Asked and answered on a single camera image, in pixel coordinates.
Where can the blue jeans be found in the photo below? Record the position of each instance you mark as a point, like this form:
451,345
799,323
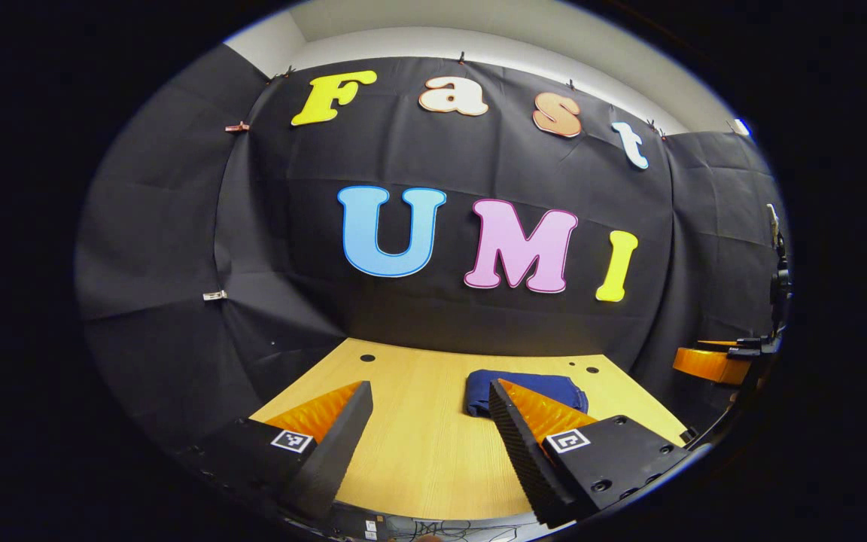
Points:
482,391

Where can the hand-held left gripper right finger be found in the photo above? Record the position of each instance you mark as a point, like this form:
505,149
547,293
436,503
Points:
524,452

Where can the black backdrop cloth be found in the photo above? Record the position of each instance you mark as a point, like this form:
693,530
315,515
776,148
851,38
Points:
403,158

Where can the red clip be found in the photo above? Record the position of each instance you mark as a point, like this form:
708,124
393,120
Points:
237,127

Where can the white clip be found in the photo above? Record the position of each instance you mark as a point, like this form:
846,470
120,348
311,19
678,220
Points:
214,295

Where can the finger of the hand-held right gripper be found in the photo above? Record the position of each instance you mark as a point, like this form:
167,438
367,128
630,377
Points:
734,345
708,365

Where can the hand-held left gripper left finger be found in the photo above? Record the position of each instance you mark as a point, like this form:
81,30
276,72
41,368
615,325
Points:
339,452

